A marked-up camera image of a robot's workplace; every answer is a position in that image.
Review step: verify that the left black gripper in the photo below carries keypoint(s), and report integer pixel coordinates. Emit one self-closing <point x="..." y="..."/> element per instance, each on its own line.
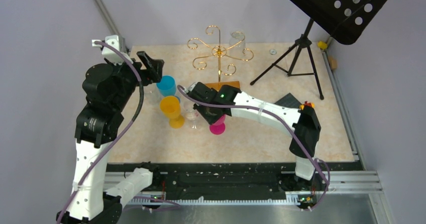
<point x="154" y="67"/>

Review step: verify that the blue wine glass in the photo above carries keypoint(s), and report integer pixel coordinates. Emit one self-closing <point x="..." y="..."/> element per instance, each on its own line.
<point x="167" y="87"/>

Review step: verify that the clear wine glass front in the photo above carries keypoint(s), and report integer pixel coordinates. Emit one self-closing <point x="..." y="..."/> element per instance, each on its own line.
<point x="152" y="95"/>

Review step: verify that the clear wine glass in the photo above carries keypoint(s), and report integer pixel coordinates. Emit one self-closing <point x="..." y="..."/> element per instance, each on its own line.
<point x="237" y="44"/>
<point x="191" y="115"/>
<point x="152" y="95"/>

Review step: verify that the yellow wine glass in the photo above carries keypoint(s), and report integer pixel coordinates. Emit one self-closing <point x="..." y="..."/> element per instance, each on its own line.
<point x="170" y="107"/>

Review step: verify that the clear wine glass back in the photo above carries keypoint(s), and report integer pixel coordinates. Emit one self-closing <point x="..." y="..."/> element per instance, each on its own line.
<point x="237" y="44"/>

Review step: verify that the pink wine glass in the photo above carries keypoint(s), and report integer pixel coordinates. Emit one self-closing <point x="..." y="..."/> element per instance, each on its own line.
<point x="219" y="126"/>

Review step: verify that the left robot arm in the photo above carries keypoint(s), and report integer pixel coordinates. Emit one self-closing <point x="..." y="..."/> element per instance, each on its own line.
<point x="108" y="88"/>

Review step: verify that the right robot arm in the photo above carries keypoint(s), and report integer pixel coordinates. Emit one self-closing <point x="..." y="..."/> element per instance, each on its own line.
<point x="301" y="123"/>

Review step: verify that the small metal washer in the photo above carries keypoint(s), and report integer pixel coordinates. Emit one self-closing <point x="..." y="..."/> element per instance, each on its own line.
<point x="273" y="51"/>

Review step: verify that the dark grey lego plate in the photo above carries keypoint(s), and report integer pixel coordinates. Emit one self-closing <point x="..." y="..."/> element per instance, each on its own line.
<point x="288" y="101"/>

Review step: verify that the black tripod stand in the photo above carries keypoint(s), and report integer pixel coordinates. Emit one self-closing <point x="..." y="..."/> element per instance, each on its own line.
<point x="303" y="42"/>

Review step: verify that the toy bricks red green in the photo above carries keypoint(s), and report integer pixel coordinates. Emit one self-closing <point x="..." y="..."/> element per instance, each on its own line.
<point x="306" y="104"/>

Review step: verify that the yellow corner block right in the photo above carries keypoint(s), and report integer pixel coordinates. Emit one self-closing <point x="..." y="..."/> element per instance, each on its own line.
<point x="322" y="45"/>

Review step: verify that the black music stand tray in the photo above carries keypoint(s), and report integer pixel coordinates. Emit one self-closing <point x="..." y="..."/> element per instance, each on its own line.
<point x="344" y="20"/>

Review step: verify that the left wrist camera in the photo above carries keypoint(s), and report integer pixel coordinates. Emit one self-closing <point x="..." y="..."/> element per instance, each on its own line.
<point x="113" y="49"/>

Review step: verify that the gold wire glass rack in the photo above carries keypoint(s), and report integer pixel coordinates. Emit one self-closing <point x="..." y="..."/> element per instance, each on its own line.
<point x="218" y="51"/>

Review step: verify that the aluminium frame post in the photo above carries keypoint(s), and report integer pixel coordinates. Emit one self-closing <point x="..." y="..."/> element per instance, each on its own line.
<point x="107" y="18"/>

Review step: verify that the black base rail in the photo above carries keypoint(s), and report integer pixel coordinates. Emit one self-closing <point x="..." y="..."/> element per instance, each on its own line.
<point x="222" y="181"/>

